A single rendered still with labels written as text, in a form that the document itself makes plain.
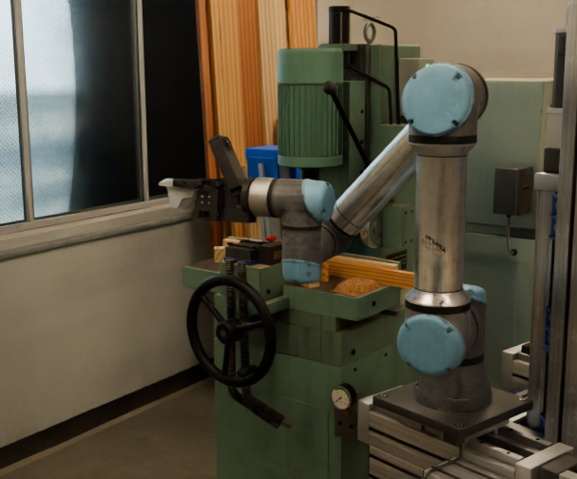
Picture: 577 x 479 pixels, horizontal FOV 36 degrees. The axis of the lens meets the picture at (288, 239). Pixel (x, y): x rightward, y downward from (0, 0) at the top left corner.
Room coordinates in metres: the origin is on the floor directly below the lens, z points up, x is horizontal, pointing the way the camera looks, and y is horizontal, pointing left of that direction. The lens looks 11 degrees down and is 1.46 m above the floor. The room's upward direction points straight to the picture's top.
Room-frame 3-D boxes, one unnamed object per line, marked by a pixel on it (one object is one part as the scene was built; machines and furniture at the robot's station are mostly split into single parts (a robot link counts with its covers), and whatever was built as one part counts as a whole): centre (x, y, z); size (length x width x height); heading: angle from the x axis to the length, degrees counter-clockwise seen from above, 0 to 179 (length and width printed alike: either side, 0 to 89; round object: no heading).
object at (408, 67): (2.55, -0.37, 1.40); 0.10 x 0.06 x 0.16; 142
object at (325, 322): (2.34, -0.02, 0.82); 0.40 x 0.21 x 0.04; 52
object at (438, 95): (1.52, -0.27, 1.19); 0.15 x 0.12 x 0.55; 156
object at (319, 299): (2.32, 0.03, 0.87); 0.61 x 0.30 x 0.06; 52
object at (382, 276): (2.37, -0.09, 0.92); 0.62 x 0.02 x 0.04; 52
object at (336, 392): (2.06, -0.14, 0.65); 0.06 x 0.04 x 0.08; 52
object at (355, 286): (2.19, -0.18, 0.91); 0.12 x 0.09 x 0.03; 142
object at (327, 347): (2.48, -0.14, 0.76); 0.57 x 0.45 x 0.09; 142
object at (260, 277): (2.26, 0.08, 0.92); 0.15 x 0.13 x 0.09; 52
